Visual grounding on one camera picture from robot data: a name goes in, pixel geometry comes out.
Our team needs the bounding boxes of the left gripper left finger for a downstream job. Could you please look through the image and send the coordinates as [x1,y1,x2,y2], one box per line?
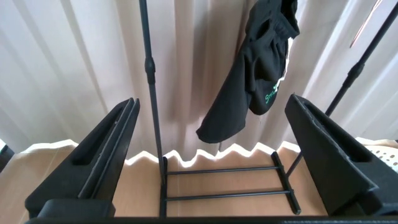
[24,97,141,218]

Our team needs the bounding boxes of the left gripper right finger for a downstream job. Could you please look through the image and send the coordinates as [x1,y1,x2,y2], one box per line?
[284,94,398,217]

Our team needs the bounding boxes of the black shorts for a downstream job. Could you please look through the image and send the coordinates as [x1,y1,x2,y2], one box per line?
[195,0,301,144]

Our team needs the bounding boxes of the white laundry basket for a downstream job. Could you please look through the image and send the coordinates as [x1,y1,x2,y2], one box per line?
[355,136,398,174]

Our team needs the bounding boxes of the black clothes rack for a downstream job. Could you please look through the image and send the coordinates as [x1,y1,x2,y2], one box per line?
[138,0,398,218]

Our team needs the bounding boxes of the pink clothes hanger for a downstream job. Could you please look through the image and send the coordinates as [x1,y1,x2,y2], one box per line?
[349,0,384,49]

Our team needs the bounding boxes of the white curtain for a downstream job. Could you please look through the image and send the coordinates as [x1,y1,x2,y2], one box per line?
[0,0,398,164]

